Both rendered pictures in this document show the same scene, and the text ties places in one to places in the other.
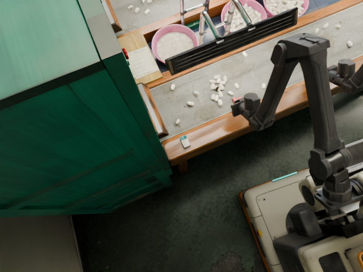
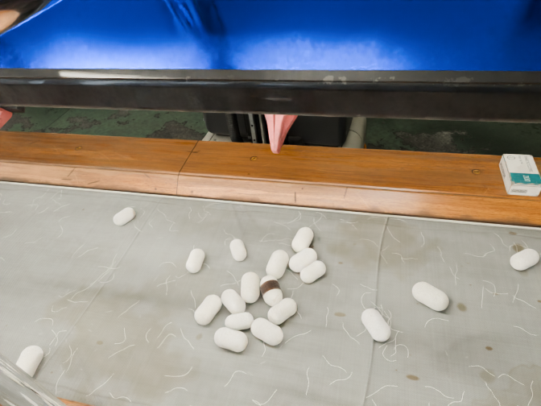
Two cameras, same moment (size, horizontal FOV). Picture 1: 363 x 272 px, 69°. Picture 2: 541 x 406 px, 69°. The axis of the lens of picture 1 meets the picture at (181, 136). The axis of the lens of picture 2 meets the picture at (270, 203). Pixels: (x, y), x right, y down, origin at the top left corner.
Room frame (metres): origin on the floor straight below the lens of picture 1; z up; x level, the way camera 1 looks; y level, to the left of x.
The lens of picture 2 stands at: (0.82, -0.05, 1.13)
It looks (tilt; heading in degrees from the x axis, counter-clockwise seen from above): 43 degrees down; 217
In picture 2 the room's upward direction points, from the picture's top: 8 degrees counter-clockwise
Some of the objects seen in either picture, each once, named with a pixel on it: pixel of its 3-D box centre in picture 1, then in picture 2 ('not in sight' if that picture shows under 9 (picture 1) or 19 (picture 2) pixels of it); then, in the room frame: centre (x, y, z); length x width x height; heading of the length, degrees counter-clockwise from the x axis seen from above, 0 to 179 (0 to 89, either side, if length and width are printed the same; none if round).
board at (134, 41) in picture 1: (139, 58); not in sight; (0.84, 0.20, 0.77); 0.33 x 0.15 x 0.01; 19
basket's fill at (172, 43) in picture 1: (175, 49); not in sight; (0.91, -0.01, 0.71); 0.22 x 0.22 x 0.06
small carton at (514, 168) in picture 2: (185, 141); (519, 174); (0.33, -0.02, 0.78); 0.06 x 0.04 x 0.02; 19
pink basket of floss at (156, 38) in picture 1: (175, 48); not in sight; (0.91, -0.01, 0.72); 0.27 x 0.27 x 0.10
